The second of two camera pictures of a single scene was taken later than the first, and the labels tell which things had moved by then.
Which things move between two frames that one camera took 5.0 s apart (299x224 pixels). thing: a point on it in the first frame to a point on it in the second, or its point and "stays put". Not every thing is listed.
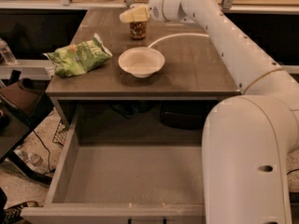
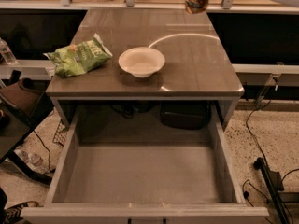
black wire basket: (60, 137) stays put
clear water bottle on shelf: (7, 53) stays put
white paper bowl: (141, 62) stays put
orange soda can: (137, 29) to (196, 1)
